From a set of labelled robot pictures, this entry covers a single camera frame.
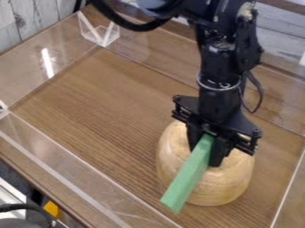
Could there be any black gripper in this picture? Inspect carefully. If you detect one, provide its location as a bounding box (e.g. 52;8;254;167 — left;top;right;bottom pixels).
169;84;264;167

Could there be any green rectangular block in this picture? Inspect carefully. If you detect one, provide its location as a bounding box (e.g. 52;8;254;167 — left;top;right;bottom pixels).
159;134;213;214

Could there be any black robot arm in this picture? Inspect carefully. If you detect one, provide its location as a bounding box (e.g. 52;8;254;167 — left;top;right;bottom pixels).
90;0;264;167

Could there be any upside-down brown wooden bowl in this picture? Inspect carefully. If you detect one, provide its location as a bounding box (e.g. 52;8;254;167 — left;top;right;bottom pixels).
156;121;255;207

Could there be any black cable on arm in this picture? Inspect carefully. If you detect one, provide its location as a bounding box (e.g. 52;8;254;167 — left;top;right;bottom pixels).
236;70;267;114

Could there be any clear acrylic enclosure wall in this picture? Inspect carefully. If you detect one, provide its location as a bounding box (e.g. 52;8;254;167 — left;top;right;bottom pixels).
0;101;181;228

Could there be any clear acrylic corner bracket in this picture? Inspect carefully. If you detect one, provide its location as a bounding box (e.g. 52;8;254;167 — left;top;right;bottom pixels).
77;12;120;47

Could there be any black cable bottom left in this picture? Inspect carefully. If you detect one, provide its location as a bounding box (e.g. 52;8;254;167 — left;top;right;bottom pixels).
0;202;57;228

